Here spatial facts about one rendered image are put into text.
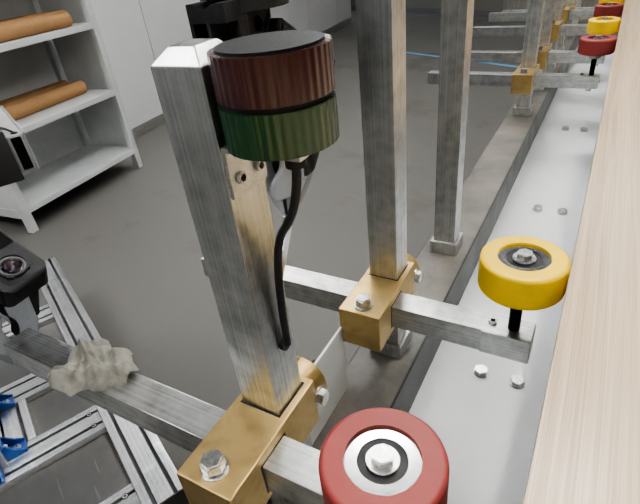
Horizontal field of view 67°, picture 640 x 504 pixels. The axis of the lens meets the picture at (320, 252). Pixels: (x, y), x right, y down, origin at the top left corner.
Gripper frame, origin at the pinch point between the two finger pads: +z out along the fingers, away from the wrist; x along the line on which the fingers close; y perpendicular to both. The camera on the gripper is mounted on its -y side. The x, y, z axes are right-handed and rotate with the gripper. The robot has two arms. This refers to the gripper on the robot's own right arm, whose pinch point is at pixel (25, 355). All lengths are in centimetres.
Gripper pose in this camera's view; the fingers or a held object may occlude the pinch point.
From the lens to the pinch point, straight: 63.2
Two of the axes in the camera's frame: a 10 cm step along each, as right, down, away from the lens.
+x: -4.7, 5.2, -7.1
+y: -8.7, -1.8, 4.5
